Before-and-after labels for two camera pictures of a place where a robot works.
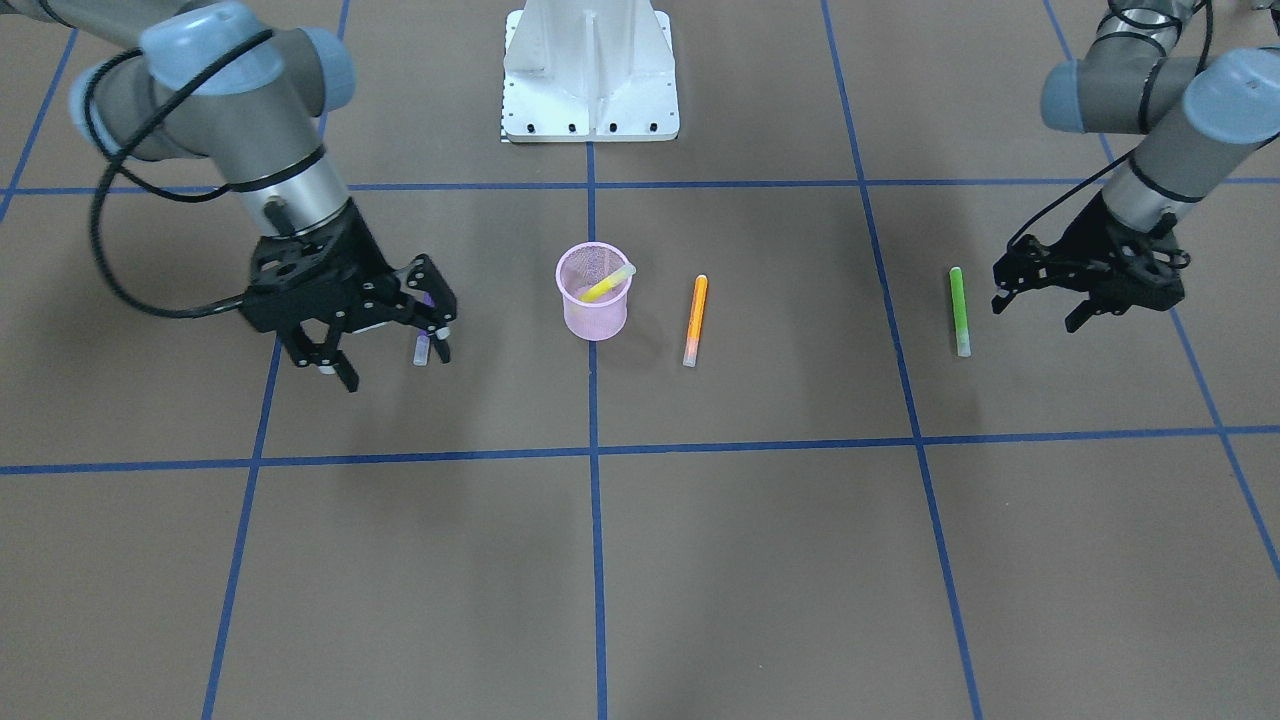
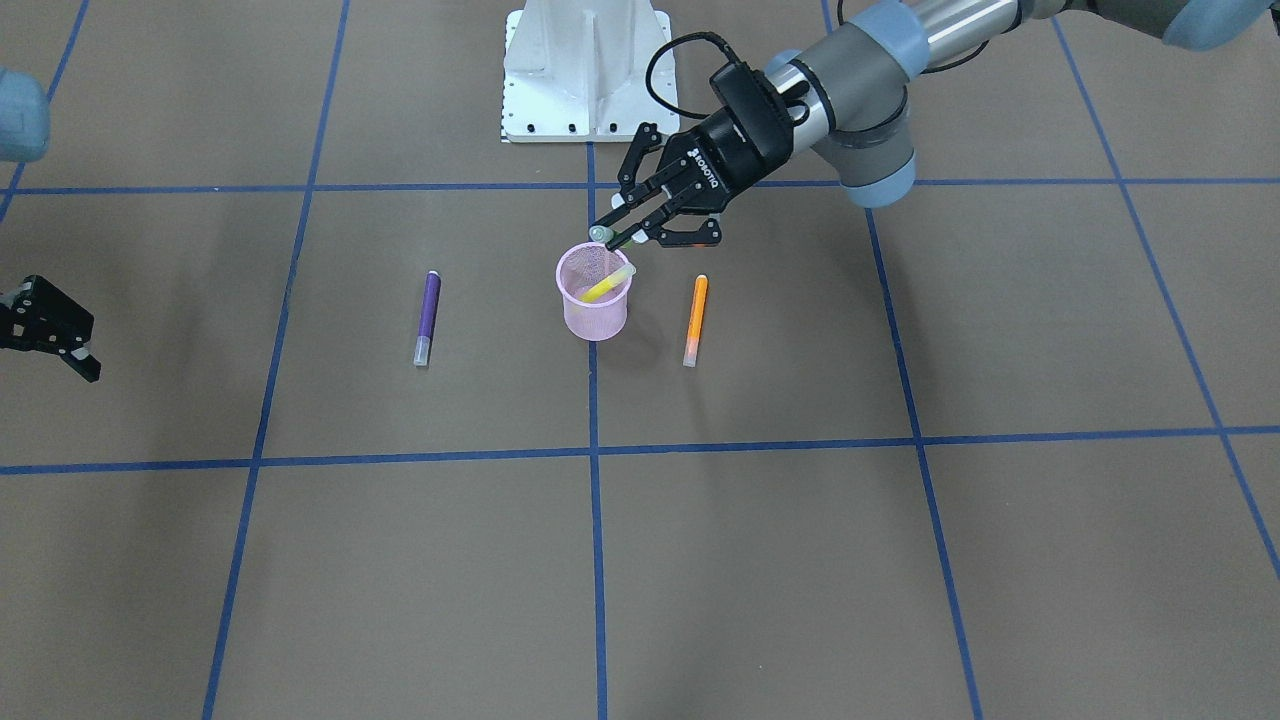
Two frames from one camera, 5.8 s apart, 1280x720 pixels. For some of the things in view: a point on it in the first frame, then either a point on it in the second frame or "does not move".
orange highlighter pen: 696,322 does not move
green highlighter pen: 960,313 -> 604,234
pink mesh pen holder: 602,318 does not move
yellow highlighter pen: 607,283 does not move
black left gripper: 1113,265 -> 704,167
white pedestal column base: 589,70 does not move
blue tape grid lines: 595,453 does not move
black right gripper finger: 430,301 -> 83,362
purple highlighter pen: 422,346 does not move
